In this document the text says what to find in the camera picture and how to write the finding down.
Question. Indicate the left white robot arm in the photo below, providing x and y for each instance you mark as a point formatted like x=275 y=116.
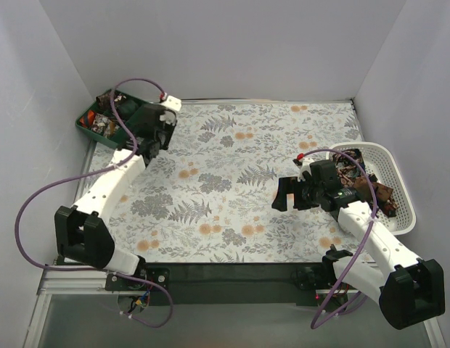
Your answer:
x=82 y=232

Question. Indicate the floral patterned table mat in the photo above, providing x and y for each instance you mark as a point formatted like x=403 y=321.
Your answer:
x=208 y=197

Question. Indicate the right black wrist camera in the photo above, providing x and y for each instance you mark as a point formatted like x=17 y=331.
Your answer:
x=325 y=176

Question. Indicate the rolled ties in tray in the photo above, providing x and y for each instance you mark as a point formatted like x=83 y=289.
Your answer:
x=100 y=120

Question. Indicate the green divided organizer tray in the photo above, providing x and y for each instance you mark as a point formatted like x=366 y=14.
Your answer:
x=118 y=138

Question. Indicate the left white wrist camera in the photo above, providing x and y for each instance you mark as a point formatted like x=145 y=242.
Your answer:
x=170 y=102

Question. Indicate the white perforated plastic basket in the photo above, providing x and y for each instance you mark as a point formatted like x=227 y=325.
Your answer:
x=379 y=161

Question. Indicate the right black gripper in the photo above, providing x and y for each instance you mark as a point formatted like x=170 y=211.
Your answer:
x=297 y=196

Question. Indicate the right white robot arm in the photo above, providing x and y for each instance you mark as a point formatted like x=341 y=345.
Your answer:
x=407 y=288

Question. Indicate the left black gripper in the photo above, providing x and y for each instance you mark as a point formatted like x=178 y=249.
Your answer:
x=166 y=132

